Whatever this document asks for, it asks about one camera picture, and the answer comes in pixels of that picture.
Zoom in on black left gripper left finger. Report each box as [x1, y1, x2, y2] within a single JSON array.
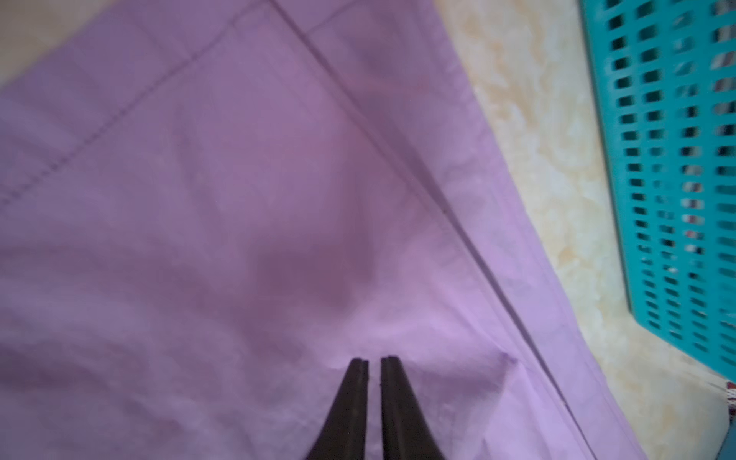
[[306, 358, 369, 460]]

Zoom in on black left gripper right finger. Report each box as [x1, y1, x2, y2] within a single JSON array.
[[381, 356, 445, 460]]

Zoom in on purple long pants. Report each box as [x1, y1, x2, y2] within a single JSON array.
[[1, 1, 644, 459]]

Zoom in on teal plastic basket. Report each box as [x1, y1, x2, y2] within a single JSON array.
[[581, 0, 735, 380]]

